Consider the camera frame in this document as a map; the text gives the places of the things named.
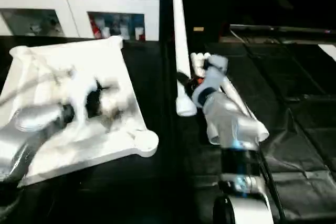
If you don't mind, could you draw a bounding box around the crumpled black plastic sheet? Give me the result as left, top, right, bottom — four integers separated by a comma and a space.
189, 114, 336, 224

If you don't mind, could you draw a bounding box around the dark low furniture silver edge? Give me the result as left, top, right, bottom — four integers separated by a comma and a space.
229, 23, 336, 38

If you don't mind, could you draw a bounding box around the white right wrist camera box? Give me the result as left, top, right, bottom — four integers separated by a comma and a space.
202, 56, 229, 91

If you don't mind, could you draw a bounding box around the white cabinet with glass doors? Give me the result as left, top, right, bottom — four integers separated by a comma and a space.
0, 0, 161, 42

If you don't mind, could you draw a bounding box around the white plastic table leg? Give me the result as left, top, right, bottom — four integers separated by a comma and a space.
205, 52, 258, 124
190, 52, 203, 78
172, 0, 198, 117
197, 52, 212, 72

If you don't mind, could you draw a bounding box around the black work mat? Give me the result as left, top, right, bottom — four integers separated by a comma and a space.
0, 35, 336, 224

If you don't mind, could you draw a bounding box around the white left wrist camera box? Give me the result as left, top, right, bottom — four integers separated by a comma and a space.
63, 74, 100, 125

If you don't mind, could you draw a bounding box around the white plastic table top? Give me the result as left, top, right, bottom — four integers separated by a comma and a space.
0, 36, 159, 188

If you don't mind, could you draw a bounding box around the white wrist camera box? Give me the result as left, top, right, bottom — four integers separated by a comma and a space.
202, 56, 229, 91
63, 74, 100, 125

